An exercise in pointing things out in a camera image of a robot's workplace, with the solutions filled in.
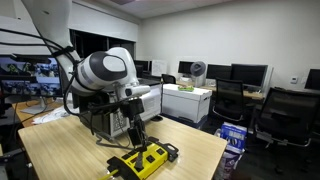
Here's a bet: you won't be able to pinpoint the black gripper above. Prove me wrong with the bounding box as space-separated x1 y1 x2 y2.
120 98 148 148

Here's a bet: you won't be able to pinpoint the grey microwave power cord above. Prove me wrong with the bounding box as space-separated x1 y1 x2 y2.
95 109 145 171

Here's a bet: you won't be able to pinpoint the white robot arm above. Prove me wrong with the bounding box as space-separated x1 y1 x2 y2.
22 0 150 147

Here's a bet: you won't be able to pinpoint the black and silver microwave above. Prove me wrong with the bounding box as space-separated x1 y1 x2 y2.
76 78 162 138

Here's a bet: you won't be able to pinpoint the yellow black power strip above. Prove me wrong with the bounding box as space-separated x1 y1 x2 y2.
107 137 179 180

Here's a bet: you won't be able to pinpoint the white storage box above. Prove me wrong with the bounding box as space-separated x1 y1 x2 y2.
162 84 212 123

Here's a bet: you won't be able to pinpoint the small black chair back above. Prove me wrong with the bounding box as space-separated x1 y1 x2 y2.
162 74 176 84

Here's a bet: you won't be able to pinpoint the green object on box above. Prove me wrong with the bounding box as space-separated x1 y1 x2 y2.
178 86 194 92

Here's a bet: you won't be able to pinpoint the white whiteboard sign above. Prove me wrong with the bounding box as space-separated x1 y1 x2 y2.
151 60 167 76

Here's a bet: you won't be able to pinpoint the white papers on desk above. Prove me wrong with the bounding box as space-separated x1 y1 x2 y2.
32 106 69 125

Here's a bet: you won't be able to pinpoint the black monitor behind fan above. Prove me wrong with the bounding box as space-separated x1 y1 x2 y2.
178 61 192 74

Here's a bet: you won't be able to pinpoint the grey desk fan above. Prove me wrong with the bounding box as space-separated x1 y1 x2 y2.
190 61 206 87

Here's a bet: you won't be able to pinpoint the blue white cardboard box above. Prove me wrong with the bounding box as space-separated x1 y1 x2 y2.
220 122 247 150

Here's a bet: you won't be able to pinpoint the black mesh office chair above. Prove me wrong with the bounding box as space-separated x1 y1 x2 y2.
213 78 245 122

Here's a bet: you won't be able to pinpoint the black monitor centre right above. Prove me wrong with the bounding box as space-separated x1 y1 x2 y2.
231 64 268 87

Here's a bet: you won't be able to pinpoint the left computer monitor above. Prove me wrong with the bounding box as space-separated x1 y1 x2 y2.
0 55 63 115

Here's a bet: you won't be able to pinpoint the black office chair right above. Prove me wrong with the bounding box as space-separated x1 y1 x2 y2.
255 88 320 174

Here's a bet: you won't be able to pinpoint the black monitor far right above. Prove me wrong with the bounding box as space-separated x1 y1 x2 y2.
305 69 320 90

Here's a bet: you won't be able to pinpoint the yellow power strip cable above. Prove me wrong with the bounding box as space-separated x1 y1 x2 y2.
98 169 120 180

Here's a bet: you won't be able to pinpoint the black camera on stand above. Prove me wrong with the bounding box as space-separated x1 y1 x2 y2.
0 54 52 83

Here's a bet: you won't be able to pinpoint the white wall thermostat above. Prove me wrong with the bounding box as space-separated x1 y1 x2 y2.
290 76 298 84

